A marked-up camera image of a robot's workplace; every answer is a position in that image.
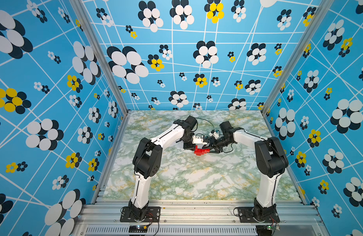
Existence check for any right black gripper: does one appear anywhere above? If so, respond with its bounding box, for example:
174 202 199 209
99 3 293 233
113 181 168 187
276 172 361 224
201 137 231 153

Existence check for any red long lego brick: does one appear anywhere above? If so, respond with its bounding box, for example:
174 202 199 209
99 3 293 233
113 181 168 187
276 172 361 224
199 149 210 155

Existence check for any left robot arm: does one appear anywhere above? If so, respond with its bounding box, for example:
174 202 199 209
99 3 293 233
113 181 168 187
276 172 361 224
128 116 198 221

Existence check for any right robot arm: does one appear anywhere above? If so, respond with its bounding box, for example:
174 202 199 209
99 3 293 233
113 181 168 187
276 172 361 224
203 122 289 223

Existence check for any right circuit board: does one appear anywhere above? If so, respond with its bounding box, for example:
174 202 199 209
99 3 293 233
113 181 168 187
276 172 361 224
256 225 280 236

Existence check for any left black circuit board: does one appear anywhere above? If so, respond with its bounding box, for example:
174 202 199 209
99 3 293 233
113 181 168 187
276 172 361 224
128 225 149 235

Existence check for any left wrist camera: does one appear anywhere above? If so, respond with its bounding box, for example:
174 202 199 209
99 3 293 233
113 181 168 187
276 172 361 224
192 135 205 145

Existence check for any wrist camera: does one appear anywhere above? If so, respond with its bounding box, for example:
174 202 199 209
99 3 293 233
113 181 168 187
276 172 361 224
192 135 205 145
209 130 220 139

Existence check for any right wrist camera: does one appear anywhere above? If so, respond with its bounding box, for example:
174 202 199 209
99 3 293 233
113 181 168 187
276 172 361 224
209 130 220 139

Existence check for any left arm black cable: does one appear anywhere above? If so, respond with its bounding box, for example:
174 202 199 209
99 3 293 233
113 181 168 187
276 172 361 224
195 117 216 135

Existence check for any aluminium front rail frame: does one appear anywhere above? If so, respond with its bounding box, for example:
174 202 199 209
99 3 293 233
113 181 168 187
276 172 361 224
73 198 329 236

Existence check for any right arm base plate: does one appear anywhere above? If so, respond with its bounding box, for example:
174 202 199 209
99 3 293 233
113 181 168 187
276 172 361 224
233 206 280 224

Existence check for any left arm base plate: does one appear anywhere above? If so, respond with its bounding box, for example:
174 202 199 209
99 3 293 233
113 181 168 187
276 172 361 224
120 206 161 223

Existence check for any left aluminium corner post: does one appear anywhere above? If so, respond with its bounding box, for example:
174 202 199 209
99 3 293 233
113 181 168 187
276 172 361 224
70 0 128 117

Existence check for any aluminium corner post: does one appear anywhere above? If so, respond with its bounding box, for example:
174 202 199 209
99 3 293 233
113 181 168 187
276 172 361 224
70 0 128 117
262 0 334 118

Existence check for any right aluminium corner post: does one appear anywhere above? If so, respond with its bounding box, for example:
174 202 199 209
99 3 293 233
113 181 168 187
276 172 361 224
262 0 334 118

